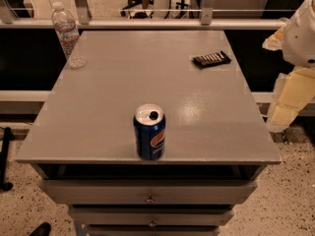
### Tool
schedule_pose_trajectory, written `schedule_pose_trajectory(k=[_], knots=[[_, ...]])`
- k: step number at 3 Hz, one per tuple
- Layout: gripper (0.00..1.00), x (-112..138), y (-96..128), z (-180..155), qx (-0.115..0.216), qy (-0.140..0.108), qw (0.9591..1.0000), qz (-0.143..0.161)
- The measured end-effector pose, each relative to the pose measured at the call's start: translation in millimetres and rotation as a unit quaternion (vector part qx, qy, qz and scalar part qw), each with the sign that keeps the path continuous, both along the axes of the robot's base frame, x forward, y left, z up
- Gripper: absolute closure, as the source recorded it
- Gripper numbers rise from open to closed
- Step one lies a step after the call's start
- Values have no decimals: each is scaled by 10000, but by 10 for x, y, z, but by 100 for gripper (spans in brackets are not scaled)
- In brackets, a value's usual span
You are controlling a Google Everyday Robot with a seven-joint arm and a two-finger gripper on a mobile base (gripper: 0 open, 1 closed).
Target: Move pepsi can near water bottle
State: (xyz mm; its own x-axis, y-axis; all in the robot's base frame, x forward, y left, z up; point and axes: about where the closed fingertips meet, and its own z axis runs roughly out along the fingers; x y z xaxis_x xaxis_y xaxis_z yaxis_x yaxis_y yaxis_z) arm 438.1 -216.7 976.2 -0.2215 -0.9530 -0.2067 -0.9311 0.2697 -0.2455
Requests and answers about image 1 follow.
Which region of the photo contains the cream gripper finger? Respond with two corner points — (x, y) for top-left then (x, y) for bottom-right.
(262, 27), (285, 51)
(266, 67), (315, 131)

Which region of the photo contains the blue pepsi can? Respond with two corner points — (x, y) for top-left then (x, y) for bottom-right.
(133, 103), (166, 160)

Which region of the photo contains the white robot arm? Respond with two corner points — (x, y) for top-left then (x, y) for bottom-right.
(262, 0), (315, 133)

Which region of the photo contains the clear plastic water bottle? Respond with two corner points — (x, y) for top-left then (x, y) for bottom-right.
(52, 2), (87, 69)

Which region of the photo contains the black snack bar packet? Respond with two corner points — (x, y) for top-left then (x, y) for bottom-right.
(192, 51), (231, 69)

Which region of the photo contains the grey metal railing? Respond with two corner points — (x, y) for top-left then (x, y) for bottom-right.
(1, 0), (286, 30)

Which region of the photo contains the metal top drawer knob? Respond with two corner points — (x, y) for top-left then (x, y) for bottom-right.
(145, 194), (156, 205)

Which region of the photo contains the metal drawer knob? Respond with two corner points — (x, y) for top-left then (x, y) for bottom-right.
(148, 219), (157, 228)
(145, 194), (156, 205)

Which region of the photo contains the metal middle drawer knob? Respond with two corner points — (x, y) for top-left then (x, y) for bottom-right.
(148, 219), (157, 228)

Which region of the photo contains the grey middle drawer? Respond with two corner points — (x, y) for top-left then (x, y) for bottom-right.
(70, 206), (234, 226)

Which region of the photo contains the grey drawer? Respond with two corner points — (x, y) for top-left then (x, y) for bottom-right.
(70, 206), (234, 226)
(42, 180), (257, 205)
(88, 226), (220, 236)

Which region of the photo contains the grey bottom drawer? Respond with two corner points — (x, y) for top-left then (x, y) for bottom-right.
(88, 226), (220, 236)

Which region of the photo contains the grey top drawer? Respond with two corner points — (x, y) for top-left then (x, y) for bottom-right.
(42, 180), (257, 205)

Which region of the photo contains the black stand on floor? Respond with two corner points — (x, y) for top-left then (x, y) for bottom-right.
(0, 127), (15, 192)

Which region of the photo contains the black shoe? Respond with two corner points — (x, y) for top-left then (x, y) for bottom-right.
(30, 222), (51, 236)

